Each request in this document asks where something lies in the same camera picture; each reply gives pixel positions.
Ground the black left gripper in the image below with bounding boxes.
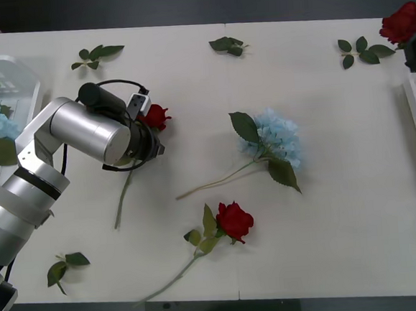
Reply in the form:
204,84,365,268
139,121,167,164

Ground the pale blue flower with leaves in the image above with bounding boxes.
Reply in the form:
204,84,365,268
168,105,308,205

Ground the red rose with thin stem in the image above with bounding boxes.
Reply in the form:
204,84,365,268
377,0,416,159

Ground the red rose with leafy stem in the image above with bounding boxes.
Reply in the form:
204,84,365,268
125,199,261,308

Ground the red rose with long stem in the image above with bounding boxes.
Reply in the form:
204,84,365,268
104,102,180,230

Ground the green leaf sprig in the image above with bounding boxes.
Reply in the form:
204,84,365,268
336,33,398,71
208,34,251,60
45,251,93,298
69,42,127,73

